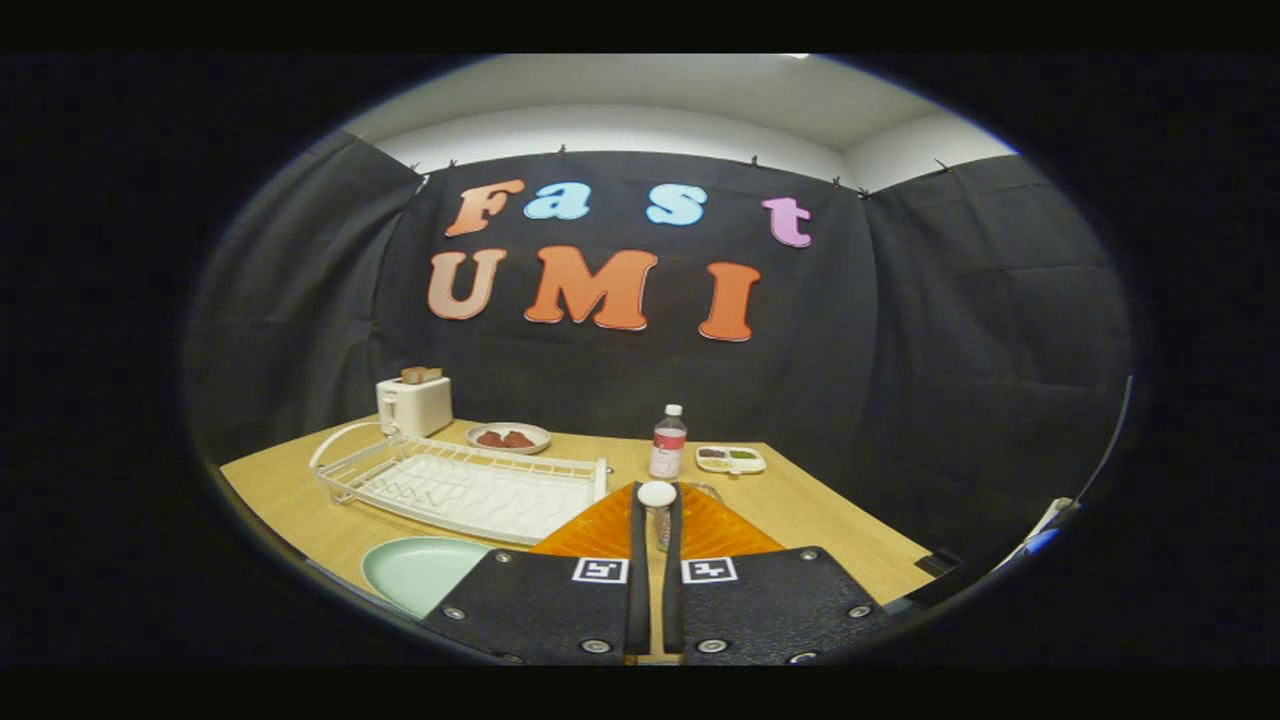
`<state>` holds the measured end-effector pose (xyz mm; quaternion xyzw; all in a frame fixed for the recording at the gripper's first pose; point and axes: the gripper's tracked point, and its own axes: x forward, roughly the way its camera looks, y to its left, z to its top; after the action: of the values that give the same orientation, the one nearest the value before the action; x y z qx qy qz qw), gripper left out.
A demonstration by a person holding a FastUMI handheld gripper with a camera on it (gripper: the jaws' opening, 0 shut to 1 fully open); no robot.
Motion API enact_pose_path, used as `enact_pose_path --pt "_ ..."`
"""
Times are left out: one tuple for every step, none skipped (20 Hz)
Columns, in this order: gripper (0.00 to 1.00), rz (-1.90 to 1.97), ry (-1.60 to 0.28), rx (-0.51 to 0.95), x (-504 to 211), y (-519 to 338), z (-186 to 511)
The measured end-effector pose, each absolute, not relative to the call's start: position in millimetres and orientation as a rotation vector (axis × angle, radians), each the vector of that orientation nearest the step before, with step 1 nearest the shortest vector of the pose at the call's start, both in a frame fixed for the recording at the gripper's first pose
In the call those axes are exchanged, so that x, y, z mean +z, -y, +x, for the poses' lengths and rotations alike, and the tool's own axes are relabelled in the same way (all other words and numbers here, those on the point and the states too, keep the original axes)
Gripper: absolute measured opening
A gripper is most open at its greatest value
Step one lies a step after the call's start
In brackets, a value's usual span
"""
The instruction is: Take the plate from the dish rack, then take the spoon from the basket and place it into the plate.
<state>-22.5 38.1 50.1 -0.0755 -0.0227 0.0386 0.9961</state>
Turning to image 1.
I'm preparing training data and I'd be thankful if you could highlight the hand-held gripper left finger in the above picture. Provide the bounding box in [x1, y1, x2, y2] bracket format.
[420, 481, 653, 666]

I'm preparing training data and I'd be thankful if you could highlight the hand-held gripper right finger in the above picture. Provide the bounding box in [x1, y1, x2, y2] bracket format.
[662, 481, 889, 666]

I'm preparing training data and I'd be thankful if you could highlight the metal wire basket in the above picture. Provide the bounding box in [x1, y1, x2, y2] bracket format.
[652, 481, 727, 553]

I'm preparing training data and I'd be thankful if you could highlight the white-tipped metal spoon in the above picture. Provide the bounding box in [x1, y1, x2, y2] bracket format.
[637, 480, 679, 553]

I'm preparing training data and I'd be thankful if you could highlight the white wire dish rack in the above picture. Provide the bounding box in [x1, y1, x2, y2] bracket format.
[309, 421, 610, 547]

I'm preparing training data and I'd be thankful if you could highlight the pale green plate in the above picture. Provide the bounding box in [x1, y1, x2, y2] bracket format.
[361, 537, 493, 621]

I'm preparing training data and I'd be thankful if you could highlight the white plate with red food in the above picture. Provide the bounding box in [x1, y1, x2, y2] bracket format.
[466, 422, 552, 455]

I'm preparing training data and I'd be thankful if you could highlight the white divided condiment tray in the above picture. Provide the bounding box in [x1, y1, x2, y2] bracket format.
[695, 445, 767, 476]

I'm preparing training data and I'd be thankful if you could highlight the clear plastic bottle red label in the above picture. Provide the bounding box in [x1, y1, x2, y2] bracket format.
[649, 404, 688, 481]

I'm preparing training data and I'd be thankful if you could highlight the white toaster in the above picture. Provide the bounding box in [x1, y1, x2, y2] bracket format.
[376, 376, 454, 438]

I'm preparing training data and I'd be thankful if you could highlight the white and blue device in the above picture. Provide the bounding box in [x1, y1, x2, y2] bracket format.
[995, 497, 1081, 571]

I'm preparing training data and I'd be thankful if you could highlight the black backdrop cloth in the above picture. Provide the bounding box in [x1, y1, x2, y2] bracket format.
[185, 130, 1136, 591]

